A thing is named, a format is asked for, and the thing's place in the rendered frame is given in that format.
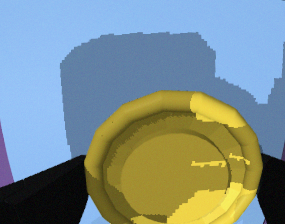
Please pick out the yellow round plate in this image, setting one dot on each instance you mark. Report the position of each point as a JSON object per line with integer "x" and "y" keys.
{"x": 173, "y": 157}

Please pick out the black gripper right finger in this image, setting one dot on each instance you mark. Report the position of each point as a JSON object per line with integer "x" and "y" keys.
{"x": 271, "y": 190}

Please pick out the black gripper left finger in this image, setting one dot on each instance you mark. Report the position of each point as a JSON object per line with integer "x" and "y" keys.
{"x": 54, "y": 196}

